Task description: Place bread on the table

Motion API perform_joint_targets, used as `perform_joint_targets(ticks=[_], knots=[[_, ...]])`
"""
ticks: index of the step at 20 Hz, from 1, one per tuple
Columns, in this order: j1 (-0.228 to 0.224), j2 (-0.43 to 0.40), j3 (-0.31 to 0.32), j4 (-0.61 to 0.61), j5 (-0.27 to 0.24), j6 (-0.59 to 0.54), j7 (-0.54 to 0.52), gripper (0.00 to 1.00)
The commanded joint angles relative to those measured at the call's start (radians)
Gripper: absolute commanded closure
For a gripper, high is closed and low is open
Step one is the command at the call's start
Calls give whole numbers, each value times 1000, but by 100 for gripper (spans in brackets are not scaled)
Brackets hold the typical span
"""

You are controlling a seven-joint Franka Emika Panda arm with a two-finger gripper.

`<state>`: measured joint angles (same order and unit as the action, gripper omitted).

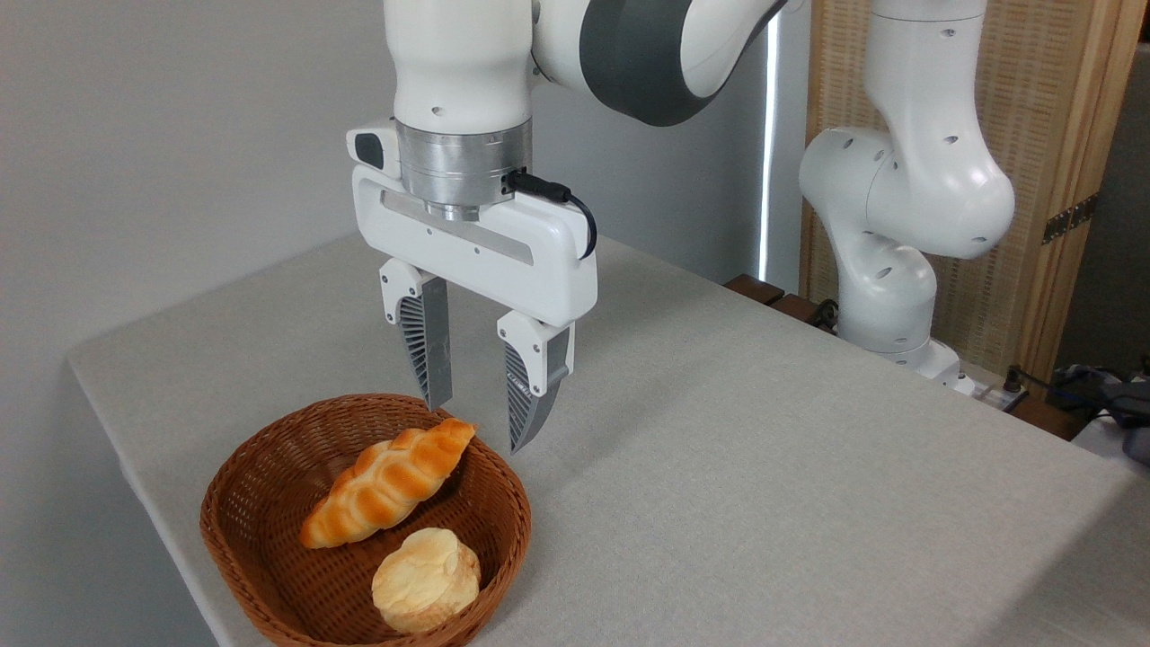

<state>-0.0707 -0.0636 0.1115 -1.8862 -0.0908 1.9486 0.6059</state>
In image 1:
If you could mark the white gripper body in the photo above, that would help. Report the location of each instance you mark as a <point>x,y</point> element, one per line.
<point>503,261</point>

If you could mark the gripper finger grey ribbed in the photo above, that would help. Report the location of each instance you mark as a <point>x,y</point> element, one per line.
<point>429,341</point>
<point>530,386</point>

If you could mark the long braided golden bread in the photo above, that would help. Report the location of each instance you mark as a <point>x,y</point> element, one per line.
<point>386,483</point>

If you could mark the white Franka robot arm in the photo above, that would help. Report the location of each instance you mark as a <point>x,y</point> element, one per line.
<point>458,63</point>

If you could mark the round pale bread roll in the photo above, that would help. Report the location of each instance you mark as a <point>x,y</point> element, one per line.
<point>426,580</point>

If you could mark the brown wicker basket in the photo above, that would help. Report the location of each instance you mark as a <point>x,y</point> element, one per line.
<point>287,503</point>

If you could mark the dark brown wooden block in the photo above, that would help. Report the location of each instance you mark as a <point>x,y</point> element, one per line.
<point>753,288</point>
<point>798,309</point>

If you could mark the white power strip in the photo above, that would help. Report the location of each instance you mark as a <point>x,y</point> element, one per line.
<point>993,394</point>

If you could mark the dark metal hinge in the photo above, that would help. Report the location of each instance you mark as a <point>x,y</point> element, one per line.
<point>1069,218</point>

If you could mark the wooden rattan folding screen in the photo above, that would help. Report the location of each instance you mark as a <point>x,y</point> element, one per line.
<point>1051,117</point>

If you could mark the grey device at table edge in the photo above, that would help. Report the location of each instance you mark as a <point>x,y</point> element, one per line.
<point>1137,442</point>

